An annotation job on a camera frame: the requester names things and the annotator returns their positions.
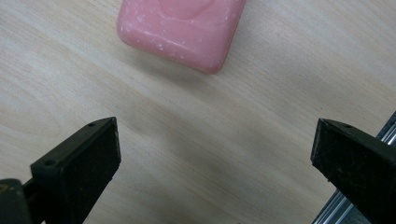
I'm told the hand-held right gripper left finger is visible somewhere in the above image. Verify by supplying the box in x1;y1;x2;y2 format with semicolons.
30;116;122;224

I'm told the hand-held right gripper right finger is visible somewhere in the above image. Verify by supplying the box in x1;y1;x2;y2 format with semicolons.
310;118;396;224

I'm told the pink soap bar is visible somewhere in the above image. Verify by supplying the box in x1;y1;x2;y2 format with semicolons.
116;0;248;76

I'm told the aluminium table edge rail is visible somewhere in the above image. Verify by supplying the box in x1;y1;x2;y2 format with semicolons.
312;111;396;224

